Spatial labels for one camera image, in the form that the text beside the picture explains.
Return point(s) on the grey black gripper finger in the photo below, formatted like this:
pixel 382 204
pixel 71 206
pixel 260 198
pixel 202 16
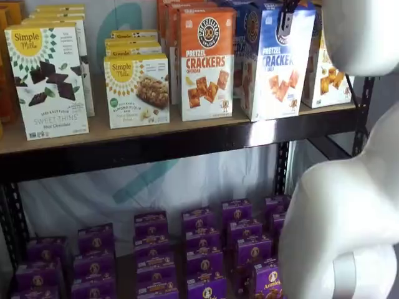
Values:
pixel 285 25

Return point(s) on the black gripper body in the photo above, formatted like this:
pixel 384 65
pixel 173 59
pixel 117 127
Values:
pixel 290 4

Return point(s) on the blue white pretzel crackers box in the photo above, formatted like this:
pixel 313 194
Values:
pixel 227 2
pixel 280 78
pixel 246 46

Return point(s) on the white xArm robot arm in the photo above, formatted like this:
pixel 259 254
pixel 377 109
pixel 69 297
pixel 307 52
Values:
pixel 336 218

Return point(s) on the yellow white pretzel crackers box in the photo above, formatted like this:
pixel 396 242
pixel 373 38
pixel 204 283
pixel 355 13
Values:
pixel 330 87

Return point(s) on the orange cheddar pretzel crackers box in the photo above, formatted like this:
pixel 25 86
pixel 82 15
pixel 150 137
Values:
pixel 161 18
pixel 172 37
pixel 205 62

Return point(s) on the Simple Mills almond bars box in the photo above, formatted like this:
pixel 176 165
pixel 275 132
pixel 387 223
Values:
pixel 131 42
pixel 131 51
pixel 137 93
pixel 134 34

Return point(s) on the purple Annie's snack box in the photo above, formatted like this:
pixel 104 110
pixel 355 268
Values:
pixel 34 294
pixel 152 244
pixel 254 250
pixel 156 260
pixel 205 289
pixel 202 240
pixel 275 205
pixel 93 291
pixel 156 277
pixel 95 240
pixel 204 263
pixel 151 224
pixel 46 249
pixel 157 292
pixel 277 224
pixel 93 266
pixel 236 211
pixel 266 283
pixel 37 275
pixel 245 232
pixel 199 219

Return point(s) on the wooden metal shelf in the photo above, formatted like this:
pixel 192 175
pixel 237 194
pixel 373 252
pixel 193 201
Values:
pixel 124 155

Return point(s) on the Simple Mills Sweet Thins box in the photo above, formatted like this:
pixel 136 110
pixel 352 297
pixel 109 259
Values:
pixel 59 10
pixel 60 6
pixel 56 15
pixel 88 93
pixel 46 93

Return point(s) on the wooden shelf board with crackers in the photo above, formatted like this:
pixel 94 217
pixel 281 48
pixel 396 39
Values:
pixel 99 137

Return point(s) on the yellow orange snack box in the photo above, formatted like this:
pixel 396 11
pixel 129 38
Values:
pixel 17 12

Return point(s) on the white backdrop with teal logo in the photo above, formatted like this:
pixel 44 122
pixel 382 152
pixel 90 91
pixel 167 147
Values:
pixel 93 202

